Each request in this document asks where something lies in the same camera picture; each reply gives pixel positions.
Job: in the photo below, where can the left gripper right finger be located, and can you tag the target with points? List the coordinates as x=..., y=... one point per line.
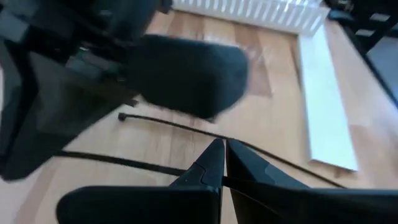
x=295, y=207

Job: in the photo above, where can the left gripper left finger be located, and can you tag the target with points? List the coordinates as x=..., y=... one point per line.
x=140, y=205

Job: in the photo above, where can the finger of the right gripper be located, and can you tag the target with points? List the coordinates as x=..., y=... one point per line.
x=192, y=77

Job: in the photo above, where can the white slotted wiring duct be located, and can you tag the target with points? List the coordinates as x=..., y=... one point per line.
x=264, y=15

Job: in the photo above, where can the flat white duct cover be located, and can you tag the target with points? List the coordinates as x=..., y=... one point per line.
x=326, y=109

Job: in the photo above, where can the black aluminium table frame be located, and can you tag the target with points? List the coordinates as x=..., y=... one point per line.
x=362, y=46

